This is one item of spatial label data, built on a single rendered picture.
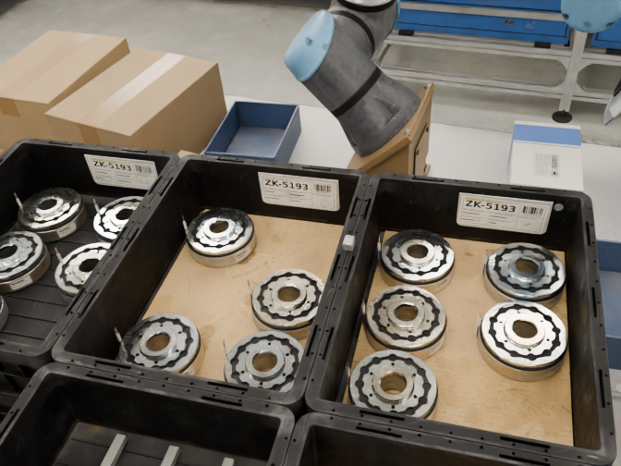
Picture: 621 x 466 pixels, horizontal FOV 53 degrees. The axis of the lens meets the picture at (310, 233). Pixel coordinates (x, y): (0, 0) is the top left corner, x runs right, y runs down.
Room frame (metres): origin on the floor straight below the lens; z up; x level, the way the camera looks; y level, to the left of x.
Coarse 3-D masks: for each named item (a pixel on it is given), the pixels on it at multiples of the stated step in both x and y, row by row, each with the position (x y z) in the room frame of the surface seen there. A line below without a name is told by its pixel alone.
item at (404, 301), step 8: (392, 304) 0.52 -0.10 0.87; (400, 304) 0.52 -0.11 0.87; (408, 304) 0.52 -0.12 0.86; (416, 304) 0.52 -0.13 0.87; (392, 312) 0.51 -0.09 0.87; (424, 312) 0.50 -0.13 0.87; (392, 320) 0.50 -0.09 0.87; (400, 320) 0.50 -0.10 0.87; (416, 320) 0.49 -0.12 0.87; (400, 328) 0.49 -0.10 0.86; (408, 328) 0.48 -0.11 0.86
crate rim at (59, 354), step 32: (192, 160) 0.80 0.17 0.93; (224, 160) 0.79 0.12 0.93; (256, 160) 0.78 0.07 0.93; (160, 192) 0.72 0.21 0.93; (352, 224) 0.61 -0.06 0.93; (96, 288) 0.54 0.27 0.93; (320, 320) 0.46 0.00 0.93; (64, 352) 0.45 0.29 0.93; (192, 384) 0.39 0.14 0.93; (224, 384) 0.38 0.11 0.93
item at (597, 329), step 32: (512, 192) 0.65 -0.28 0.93; (544, 192) 0.64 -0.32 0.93; (576, 192) 0.63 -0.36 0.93; (352, 256) 0.55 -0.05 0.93; (320, 352) 0.41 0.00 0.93; (320, 384) 0.37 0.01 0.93; (608, 384) 0.34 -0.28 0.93; (352, 416) 0.33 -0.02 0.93; (384, 416) 0.33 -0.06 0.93; (608, 416) 0.30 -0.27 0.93; (512, 448) 0.28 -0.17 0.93; (544, 448) 0.28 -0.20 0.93; (576, 448) 0.27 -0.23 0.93; (608, 448) 0.27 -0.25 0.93
